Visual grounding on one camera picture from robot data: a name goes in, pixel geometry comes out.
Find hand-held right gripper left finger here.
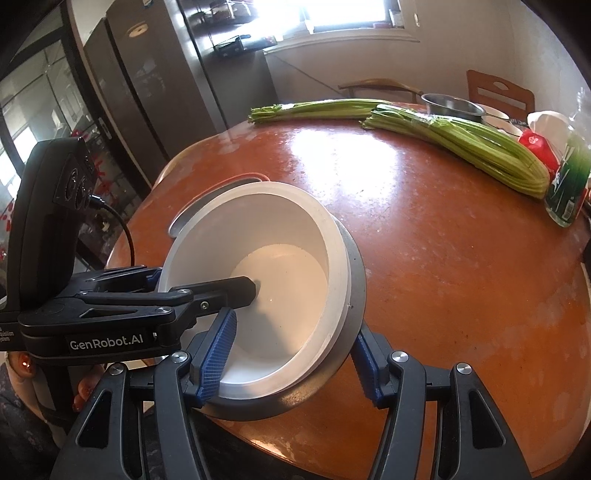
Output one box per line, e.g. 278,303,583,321
48,307,238,480

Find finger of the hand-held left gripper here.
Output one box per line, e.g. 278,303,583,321
69,264,163,296
78,276,257,328

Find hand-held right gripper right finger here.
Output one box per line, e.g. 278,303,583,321
351,332,532,480

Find large steel bowl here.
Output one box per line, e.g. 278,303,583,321
168,203,369,422

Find person's left hand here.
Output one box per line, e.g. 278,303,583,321
71,364,106,414

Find grey refrigerator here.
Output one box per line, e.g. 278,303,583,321
69,0,227,195

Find person's patterned clothing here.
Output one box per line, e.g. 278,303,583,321
0,364,70,480

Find thin celery bundle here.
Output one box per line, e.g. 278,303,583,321
248,98,393,124

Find thick celery bundle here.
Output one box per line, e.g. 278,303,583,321
360,104,551,200

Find wooden chair with curved back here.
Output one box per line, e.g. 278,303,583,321
338,78,423,104

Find small steel bowl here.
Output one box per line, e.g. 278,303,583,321
421,93,485,121

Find clear bottle with green label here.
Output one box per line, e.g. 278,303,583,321
545,99,591,228

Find white bowl with food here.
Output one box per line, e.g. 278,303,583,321
485,115,522,139

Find red tissue pack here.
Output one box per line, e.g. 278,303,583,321
517,129,561,171

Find wooden chair with cutout back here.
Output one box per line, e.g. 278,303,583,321
466,69,535,121

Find window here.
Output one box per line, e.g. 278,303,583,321
259,0,421,44

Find white container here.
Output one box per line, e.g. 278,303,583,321
526,111,573,139

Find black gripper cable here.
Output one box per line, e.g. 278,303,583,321
90,195,137,267

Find black wall rack with jars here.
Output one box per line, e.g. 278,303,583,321
210,0,278,58

